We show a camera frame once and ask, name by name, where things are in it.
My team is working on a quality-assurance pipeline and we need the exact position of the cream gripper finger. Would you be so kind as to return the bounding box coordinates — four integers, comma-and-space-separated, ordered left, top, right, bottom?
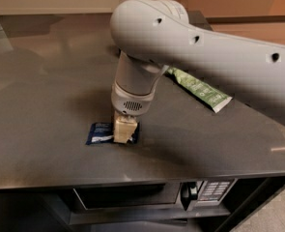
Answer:
113, 111, 127, 126
114, 117, 137, 143

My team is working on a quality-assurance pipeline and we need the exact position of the blue rxbar wrapper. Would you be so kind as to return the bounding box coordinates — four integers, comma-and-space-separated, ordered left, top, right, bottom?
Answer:
85, 122, 141, 146

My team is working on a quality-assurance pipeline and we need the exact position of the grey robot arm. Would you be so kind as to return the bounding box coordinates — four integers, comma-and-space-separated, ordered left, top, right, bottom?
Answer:
110, 0, 285, 126

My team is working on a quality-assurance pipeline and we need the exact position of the green chip bag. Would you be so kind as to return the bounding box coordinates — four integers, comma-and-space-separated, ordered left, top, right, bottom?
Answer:
167, 67, 232, 113

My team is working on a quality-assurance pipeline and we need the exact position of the grey microwave oven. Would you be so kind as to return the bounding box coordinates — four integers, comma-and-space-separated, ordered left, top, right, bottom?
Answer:
73, 179, 237, 211

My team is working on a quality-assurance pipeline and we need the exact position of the dark shelf under counter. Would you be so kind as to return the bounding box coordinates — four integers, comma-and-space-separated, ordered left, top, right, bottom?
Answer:
40, 193, 230, 225

